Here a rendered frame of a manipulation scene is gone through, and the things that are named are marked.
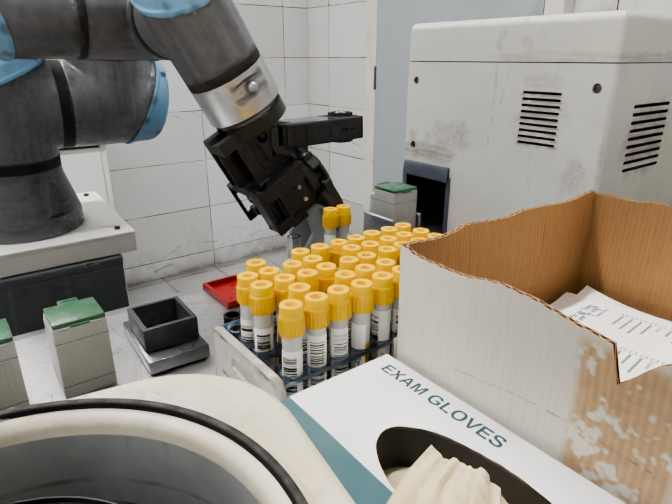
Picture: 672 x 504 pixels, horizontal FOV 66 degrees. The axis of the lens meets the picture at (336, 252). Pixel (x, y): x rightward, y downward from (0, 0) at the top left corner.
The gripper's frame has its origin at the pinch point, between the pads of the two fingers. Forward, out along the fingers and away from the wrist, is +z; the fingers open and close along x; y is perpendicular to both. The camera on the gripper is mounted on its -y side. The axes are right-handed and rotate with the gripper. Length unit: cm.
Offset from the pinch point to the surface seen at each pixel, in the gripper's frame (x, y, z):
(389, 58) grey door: -145, -131, 52
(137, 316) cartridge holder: 2.4, 22.7, -11.8
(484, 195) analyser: 9.7, -15.2, 2.1
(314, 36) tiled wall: -214, -142, 45
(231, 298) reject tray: -2.4, 14.3, -3.1
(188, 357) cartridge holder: 7.4, 21.9, -8.1
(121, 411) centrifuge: 27.6, 25.0, -22.8
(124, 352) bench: 1.8, 25.8, -9.4
